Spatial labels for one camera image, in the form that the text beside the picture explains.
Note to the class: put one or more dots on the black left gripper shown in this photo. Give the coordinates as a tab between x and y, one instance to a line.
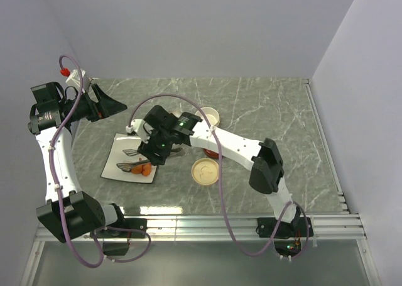
105	106

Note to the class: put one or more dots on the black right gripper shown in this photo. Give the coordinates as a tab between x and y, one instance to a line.
147	149

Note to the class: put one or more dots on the orange fried chicken piece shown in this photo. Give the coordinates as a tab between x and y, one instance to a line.
146	169

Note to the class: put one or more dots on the orange fried shrimp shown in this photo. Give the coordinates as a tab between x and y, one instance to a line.
137	169

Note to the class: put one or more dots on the metal serving tongs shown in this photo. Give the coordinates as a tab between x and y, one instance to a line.
128	166

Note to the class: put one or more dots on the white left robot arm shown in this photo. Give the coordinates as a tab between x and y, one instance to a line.
66	204

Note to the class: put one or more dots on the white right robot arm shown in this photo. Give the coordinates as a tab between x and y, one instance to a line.
160	130

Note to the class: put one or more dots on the pink lunch bowl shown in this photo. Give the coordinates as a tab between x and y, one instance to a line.
212	115

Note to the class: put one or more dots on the white square plate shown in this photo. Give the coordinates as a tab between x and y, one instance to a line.
111	172

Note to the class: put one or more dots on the beige round lid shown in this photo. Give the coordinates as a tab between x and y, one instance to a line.
205	171

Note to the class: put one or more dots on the red round lid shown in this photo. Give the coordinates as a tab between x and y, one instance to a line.
211	154

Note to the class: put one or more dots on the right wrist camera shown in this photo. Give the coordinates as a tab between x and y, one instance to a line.
137	126

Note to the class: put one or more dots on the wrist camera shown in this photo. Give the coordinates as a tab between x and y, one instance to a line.
73	78
137	126

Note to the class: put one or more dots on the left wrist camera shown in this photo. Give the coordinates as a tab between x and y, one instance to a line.
73	78

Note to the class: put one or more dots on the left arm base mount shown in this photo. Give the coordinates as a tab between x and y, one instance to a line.
117	239

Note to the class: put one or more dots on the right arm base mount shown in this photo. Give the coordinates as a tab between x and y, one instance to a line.
288	241

